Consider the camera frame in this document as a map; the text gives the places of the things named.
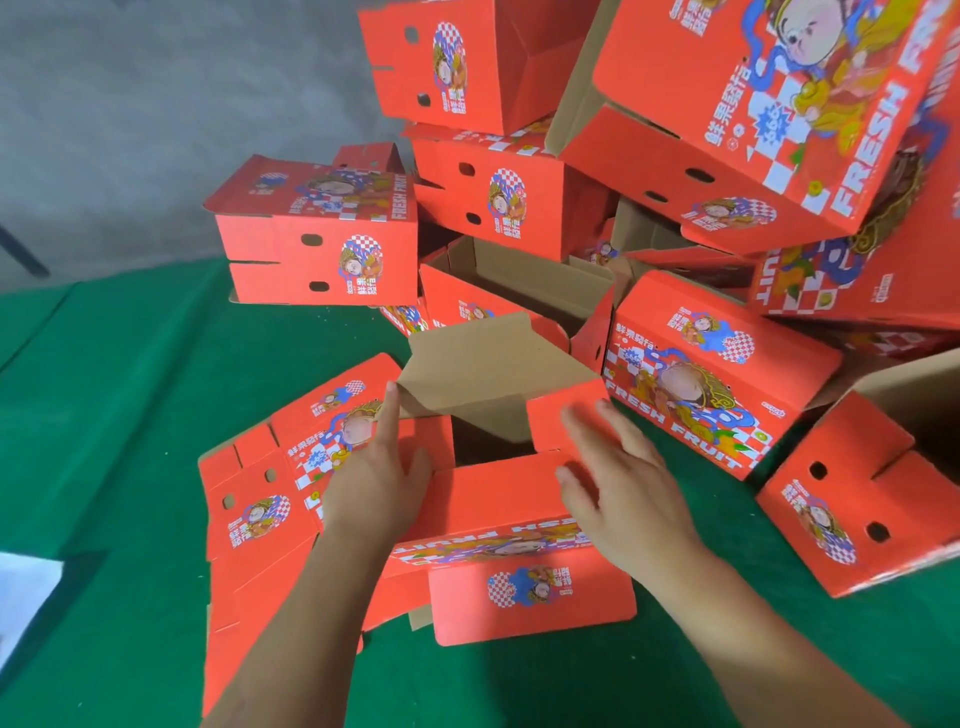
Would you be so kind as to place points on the green felt cloth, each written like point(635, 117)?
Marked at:
point(112, 420)

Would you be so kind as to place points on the person's right thumb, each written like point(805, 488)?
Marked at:
point(571, 491)

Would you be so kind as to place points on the pile of red fruit boxes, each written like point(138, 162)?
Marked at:
point(750, 375)

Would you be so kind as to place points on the person's left forearm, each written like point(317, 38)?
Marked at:
point(300, 637)

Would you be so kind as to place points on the flat unfolded red carton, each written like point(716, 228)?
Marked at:
point(259, 525)

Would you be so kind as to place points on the person's right hand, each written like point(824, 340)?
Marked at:
point(637, 502)

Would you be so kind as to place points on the white sheet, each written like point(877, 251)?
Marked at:
point(22, 600)

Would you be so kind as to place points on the person's left thumb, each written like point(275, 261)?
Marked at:
point(421, 469)

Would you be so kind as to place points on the person's left hand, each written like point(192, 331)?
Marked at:
point(367, 495)

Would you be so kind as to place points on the person's right middle finger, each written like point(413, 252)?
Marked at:
point(628, 431)

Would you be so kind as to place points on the half-folded red printed carton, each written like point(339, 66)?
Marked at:
point(495, 495)

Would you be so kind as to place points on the person's right forearm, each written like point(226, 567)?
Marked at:
point(757, 645)

